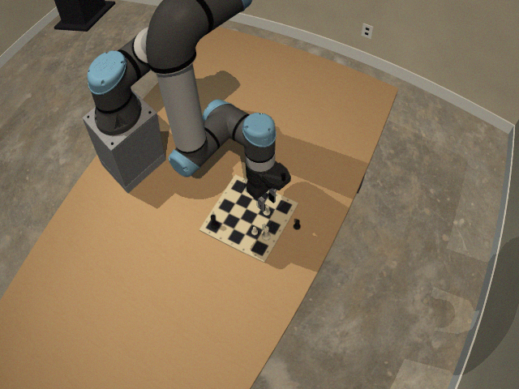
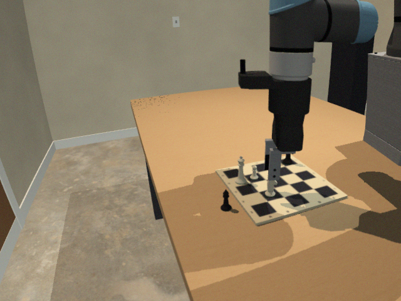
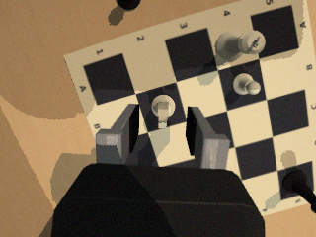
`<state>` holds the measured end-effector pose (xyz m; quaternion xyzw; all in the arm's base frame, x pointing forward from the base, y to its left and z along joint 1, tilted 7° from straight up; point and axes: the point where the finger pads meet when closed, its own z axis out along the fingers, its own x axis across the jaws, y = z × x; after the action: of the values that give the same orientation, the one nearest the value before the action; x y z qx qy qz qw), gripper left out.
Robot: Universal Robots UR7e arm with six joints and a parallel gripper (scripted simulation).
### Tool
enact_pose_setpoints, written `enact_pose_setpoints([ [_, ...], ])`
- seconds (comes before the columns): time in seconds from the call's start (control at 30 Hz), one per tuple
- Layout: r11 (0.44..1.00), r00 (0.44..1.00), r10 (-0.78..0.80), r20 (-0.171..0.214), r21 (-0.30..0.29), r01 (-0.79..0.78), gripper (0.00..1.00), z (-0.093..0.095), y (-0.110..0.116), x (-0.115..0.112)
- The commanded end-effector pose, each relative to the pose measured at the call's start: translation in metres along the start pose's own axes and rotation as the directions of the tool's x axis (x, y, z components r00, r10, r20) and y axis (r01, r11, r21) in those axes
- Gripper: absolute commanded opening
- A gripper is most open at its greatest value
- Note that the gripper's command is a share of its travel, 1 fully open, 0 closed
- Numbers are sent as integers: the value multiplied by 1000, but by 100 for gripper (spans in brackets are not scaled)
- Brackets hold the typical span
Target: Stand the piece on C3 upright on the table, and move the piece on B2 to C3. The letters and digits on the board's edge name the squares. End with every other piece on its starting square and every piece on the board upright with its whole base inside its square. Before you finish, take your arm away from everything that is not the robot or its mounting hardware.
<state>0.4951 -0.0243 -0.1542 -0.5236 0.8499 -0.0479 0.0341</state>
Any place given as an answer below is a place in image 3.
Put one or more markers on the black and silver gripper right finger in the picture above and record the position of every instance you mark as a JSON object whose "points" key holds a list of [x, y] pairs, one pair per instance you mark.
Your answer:
{"points": [[209, 149]]}

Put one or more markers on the black and cream chessboard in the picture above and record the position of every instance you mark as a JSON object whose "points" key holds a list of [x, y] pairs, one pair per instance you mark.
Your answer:
{"points": [[271, 133]]}

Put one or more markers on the white pawn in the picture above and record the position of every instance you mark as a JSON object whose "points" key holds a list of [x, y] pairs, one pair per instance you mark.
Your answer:
{"points": [[244, 84]]}

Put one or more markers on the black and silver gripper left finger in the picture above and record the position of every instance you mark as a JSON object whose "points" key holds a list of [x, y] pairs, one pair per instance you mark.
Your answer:
{"points": [[114, 144]]}

